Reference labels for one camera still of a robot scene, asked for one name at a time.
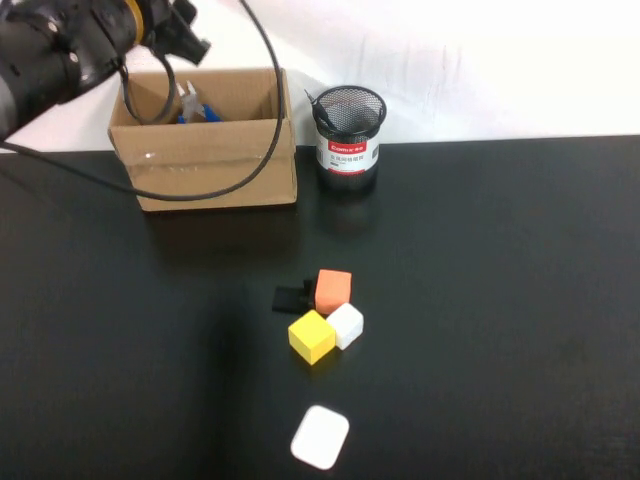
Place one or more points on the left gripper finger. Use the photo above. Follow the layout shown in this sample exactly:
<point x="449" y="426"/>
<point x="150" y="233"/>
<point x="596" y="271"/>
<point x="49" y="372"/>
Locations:
<point x="185" y="10"/>
<point x="199" y="50"/>

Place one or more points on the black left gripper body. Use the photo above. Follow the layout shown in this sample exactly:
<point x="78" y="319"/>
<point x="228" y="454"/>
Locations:
<point x="167" y="25"/>

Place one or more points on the brown cardboard box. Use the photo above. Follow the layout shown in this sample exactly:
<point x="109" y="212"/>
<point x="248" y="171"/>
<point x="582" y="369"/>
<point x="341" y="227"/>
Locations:
<point x="210" y="165"/>

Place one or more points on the black mesh pen holder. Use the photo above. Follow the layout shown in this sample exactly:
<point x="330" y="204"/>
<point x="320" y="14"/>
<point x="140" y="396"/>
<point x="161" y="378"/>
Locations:
<point x="349" y="160"/>

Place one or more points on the black foam block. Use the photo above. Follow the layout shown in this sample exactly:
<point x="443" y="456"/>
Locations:
<point x="286" y="299"/>

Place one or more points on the orange cube block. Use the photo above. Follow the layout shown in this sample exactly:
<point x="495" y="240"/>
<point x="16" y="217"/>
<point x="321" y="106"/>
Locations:
<point x="333" y="292"/>

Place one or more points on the yellow cube block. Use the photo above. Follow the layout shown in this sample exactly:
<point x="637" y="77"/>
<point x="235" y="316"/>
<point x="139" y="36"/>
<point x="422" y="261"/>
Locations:
<point x="309" y="336"/>

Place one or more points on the white cube block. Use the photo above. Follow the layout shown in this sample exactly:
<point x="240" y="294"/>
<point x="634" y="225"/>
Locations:
<point x="345" y="326"/>

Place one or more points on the white earbuds case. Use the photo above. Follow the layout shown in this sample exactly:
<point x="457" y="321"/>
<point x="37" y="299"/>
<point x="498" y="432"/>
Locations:
<point x="320" y="436"/>

